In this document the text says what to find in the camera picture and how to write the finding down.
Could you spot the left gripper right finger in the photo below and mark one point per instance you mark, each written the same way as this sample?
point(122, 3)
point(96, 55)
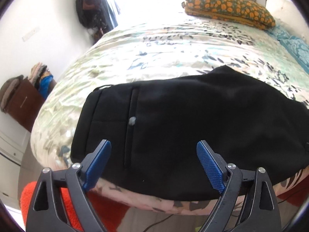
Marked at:
point(259, 210)

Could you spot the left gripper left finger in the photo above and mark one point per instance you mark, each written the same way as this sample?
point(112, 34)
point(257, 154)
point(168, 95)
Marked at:
point(47, 210)

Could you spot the black pants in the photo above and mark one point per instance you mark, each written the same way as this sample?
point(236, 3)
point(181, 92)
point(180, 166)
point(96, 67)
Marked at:
point(154, 127)

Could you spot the orange fluffy rug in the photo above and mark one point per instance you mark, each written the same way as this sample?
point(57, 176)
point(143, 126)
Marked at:
point(110, 212)

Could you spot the white drawer unit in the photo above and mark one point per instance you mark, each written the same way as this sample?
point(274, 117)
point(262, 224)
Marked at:
point(14, 141)

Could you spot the brown wooden cabinet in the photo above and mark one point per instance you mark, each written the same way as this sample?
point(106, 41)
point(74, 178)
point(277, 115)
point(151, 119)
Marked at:
point(25, 105)

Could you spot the pile of clothes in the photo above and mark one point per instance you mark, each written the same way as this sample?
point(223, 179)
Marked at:
point(42, 79)

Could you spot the teal damask pillow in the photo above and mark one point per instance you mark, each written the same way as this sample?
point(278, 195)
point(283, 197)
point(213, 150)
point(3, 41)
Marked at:
point(298, 49)

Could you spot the floral leaf bedspread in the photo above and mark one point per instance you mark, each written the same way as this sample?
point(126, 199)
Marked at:
point(178, 47)

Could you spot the cream padded headboard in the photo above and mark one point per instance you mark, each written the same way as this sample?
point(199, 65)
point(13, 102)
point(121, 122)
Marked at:
point(288, 16)

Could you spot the dark hanging jackets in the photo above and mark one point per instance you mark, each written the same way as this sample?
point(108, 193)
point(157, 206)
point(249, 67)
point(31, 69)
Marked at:
point(96, 15)

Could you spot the orange floral folded quilt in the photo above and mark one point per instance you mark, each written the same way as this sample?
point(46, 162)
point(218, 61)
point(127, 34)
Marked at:
point(245, 12)

